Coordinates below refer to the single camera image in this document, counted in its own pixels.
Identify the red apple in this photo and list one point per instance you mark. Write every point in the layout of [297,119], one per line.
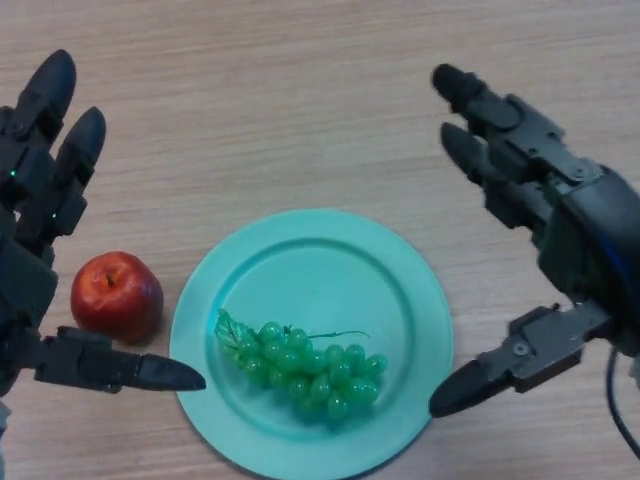
[117,300]

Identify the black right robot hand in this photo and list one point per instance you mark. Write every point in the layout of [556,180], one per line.
[595,240]

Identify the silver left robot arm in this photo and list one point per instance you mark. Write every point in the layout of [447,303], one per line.
[3,440]

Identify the green grape bunch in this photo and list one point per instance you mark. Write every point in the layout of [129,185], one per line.
[305,365]

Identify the teal round plate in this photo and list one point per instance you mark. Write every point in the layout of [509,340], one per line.
[320,270]

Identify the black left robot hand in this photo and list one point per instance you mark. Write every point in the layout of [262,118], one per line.
[30,225]

